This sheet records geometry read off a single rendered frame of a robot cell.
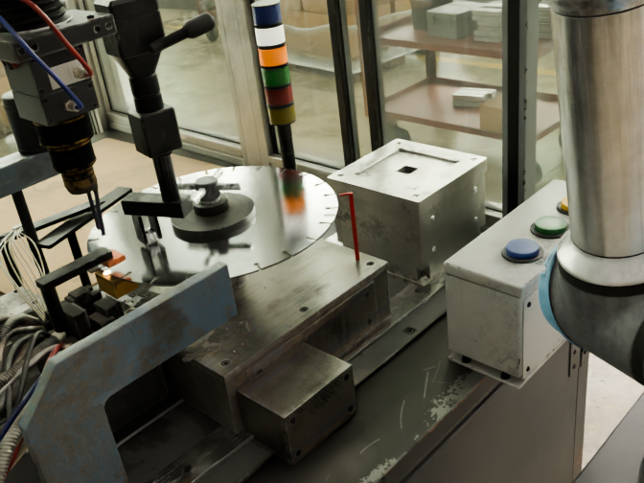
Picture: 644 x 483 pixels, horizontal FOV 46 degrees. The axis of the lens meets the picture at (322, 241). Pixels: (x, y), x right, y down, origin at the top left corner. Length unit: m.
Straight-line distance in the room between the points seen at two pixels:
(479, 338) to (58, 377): 0.51
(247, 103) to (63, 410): 0.99
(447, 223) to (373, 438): 0.39
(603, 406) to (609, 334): 1.33
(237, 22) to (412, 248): 0.64
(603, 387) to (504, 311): 1.27
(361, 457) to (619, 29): 0.53
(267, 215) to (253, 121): 0.64
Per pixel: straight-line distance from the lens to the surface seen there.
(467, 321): 0.97
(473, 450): 1.09
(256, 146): 1.63
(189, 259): 0.92
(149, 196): 0.94
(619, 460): 0.91
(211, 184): 0.98
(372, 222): 1.17
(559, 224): 1.01
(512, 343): 0.95
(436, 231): 1.15
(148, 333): 0.76
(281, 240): 0.92
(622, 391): 2.17
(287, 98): 1.23
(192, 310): 0.78
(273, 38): 1.20
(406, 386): 0.99
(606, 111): 0.68
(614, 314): 0.78
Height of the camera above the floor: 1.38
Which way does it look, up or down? 29 degrees down
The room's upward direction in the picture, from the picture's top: 8 degrees counter-clockwise
